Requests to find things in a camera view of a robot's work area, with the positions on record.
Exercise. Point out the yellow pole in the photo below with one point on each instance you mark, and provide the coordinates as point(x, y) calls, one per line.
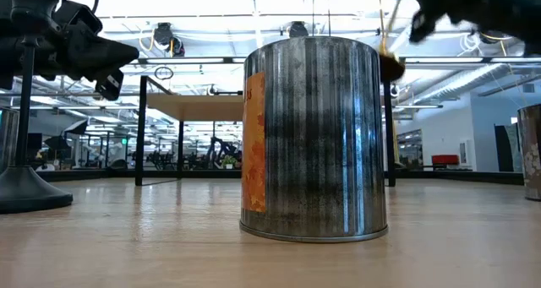
point(395, 140)

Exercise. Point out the black studio light shade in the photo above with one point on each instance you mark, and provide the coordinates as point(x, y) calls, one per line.
point(77, 127)

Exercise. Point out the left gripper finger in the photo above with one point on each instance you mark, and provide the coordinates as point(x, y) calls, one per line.
point(109, 87)
point(110, 55)

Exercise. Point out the metal tin with floral print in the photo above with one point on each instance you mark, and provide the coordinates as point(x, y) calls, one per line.
point(530, 153)

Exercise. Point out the wooden shelf with black frame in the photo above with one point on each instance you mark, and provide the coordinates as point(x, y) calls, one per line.
point(198, 107)

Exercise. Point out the metal tin with orange label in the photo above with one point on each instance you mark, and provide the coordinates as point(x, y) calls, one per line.
point(321, 153)

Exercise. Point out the black candlestick holder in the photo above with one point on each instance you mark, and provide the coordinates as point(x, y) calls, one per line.
point(25, 191)

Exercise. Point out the plain ribbed metal tin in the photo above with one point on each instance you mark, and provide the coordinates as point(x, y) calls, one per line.
point(7, 140)

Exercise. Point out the gold candlestick holder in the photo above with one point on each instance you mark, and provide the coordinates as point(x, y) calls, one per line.
point(391, 67)

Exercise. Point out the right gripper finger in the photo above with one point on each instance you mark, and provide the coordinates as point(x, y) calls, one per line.
point(422, 26)

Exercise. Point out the black standing panel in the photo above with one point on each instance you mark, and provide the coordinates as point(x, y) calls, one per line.
point(505, 148)

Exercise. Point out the red sofa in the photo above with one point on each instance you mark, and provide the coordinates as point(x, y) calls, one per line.
point(444, 159)

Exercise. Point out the green potted plant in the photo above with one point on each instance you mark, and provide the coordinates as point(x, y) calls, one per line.
point(228, 161)

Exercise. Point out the black table edge rail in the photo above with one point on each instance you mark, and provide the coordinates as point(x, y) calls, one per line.
point(93, 175)

